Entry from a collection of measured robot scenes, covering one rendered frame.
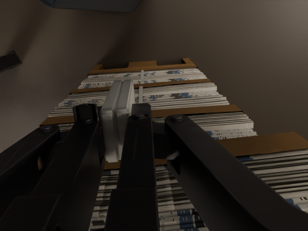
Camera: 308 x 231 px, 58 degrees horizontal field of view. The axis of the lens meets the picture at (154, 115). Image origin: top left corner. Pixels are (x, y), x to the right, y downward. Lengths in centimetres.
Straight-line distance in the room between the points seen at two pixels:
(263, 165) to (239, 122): 20
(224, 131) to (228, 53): 76
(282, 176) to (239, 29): 96
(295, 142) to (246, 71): 91
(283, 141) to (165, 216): 17
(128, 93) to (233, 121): 33
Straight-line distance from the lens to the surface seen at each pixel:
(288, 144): 33
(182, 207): 23
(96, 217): 24
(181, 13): 114
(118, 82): 20
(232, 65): 120
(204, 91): 68
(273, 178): 27
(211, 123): 47
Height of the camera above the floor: 113
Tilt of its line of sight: 70 degrees down
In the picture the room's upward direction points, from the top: 174 degrees clockwise
